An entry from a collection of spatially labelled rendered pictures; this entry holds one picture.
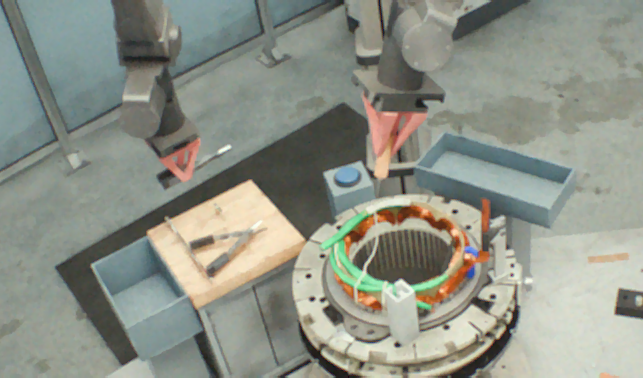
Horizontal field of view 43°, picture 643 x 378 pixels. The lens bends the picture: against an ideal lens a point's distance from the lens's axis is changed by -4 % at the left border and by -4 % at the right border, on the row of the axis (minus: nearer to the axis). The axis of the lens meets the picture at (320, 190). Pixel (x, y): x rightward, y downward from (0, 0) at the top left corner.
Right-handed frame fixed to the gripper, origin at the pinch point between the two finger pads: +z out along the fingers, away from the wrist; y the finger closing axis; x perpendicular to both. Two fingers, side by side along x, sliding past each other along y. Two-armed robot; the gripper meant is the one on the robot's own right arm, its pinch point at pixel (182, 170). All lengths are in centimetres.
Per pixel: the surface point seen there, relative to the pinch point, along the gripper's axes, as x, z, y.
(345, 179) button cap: 25.2, 14.4, 4.0
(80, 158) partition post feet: 4, 119, -191
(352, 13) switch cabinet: 137, 110, -187
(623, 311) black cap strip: 56, 40, 42
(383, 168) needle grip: 17.1, -10.9, 32.0
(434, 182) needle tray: 36.1, 14.7, 14.6
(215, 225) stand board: 1.9, 12.0, 1.5
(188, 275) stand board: -6.6, 11.8, 8.8
